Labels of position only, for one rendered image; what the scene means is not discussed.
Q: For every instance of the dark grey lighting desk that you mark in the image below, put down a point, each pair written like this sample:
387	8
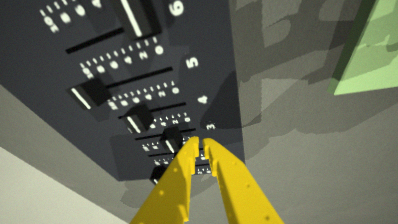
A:
176	79

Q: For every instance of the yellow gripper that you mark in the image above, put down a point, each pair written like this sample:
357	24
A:
244	201

